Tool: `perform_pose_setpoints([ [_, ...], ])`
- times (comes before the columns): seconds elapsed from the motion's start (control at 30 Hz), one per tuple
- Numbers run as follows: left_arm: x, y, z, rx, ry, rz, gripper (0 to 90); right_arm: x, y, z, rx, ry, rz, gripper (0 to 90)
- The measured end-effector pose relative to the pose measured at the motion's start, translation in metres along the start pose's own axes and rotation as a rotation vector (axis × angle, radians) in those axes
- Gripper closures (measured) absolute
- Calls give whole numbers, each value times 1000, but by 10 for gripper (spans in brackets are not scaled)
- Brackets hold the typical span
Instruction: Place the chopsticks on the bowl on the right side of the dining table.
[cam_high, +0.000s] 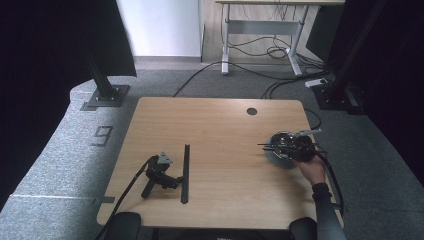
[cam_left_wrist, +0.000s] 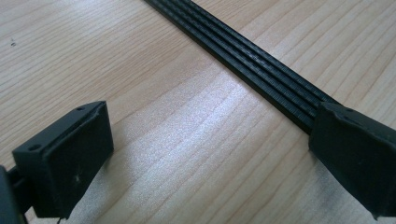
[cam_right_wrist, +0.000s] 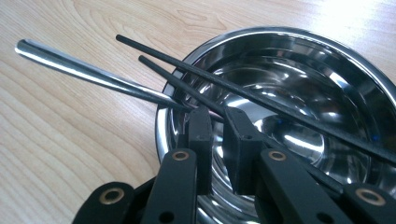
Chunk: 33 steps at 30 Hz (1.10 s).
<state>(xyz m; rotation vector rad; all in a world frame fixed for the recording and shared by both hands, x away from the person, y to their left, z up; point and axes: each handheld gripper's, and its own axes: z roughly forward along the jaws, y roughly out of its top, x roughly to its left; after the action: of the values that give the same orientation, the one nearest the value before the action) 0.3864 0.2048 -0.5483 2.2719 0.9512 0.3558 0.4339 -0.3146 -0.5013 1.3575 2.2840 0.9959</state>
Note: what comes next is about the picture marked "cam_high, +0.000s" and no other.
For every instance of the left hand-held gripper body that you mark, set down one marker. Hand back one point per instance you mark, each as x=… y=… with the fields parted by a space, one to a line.
x=162 y=170

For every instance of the white power strip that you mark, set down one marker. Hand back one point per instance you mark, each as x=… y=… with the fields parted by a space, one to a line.
x=316 y=82

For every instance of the pile of small metal parts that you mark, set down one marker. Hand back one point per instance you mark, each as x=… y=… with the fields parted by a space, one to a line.
x=281 y=139

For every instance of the person's right hand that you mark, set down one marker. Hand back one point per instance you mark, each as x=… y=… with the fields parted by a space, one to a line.
x=315 y=170

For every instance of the white standing desk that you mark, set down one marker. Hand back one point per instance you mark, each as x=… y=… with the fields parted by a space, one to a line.
x=263 y=27

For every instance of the white panel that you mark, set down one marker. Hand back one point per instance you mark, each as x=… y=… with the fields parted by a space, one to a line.
x=160 y=26

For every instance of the round dark table grommet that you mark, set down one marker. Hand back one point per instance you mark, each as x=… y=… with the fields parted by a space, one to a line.
x=252 y=111

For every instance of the black chair armrest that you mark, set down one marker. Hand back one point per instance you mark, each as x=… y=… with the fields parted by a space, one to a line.
x=123 y=226
x=301 y=228

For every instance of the black curtain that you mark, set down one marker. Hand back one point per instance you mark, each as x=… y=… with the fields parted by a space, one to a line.
x=50 y=66
x=400 y=83

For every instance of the black metal stand dark base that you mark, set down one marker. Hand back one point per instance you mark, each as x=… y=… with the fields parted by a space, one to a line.
x=340 y=96

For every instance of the black aluminium profile rail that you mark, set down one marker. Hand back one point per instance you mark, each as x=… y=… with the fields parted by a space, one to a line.
x=185 y=173

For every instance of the round metal bowl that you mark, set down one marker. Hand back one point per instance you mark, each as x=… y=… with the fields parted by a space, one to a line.
x=276 y=160

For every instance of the black metal stand square base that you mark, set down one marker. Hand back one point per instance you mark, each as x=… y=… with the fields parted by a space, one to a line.
x=106 y=95

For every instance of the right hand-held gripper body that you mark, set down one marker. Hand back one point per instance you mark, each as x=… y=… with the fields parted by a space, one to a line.
x=305 y=148

